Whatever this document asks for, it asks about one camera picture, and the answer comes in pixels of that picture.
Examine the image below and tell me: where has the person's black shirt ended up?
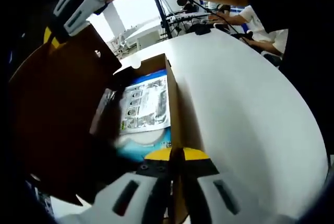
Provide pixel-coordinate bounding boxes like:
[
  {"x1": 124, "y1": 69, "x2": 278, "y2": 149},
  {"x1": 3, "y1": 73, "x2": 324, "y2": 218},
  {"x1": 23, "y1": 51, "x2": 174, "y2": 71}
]
[{"x1": 234, "y1": 0, "x2": 334, "y2": 162}]

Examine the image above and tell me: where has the electronic keyboard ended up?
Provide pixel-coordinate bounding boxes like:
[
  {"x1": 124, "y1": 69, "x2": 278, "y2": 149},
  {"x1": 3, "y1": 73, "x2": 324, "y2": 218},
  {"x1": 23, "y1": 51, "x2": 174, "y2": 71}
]
[{"x1": 165, "y1": 12, "x2": 212, "y2": 24}]

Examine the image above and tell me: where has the black table device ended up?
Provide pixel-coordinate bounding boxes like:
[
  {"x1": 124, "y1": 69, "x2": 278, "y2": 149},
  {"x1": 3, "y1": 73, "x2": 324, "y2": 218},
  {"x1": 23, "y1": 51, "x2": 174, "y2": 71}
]
[{"x1": 195, "y1": 27, "x2": 212, "y2": 36}]

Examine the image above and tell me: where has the black metal stand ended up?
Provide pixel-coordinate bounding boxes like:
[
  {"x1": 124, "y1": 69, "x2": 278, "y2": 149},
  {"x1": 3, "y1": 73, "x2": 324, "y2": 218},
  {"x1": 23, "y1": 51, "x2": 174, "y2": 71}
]
[{"x1": 153, "y1": 0, "x2": 174, "y2": 39}]

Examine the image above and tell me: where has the brown cardboard shoe box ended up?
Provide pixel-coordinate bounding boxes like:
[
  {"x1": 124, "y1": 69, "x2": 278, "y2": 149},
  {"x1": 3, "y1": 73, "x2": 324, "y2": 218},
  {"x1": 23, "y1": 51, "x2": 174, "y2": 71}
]
[{"x1": 9, "y1": 21, "x2": 207, "y2": 224}]

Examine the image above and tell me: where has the blue soft wet wipes pack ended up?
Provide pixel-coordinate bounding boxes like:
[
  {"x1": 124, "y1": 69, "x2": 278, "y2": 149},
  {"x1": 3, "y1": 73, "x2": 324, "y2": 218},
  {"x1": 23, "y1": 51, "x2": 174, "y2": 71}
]
[{"x1": 114, "y1": 69, "x2": 173, "y2": 162}]

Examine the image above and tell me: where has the black cable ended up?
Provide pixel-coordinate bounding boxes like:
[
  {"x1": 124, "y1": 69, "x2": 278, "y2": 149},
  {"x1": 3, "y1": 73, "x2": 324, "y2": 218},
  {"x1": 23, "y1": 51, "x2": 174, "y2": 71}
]
[{"x1": 190, "y1": 0, "x2": 253, "y2": 45}]

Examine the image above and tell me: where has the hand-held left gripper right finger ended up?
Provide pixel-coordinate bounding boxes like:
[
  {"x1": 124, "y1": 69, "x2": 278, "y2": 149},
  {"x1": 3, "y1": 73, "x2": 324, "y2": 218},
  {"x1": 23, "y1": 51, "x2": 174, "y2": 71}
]
[{"x1": 180, "y1": 147, "x2": 298, "y2": 224}]

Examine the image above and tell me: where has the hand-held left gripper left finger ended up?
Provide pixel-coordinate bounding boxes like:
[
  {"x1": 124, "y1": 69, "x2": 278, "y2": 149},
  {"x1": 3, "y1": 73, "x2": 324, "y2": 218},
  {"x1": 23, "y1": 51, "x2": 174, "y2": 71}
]
[{"x1": 59, "y1": 147, "x2": 174, "y2": 224}]

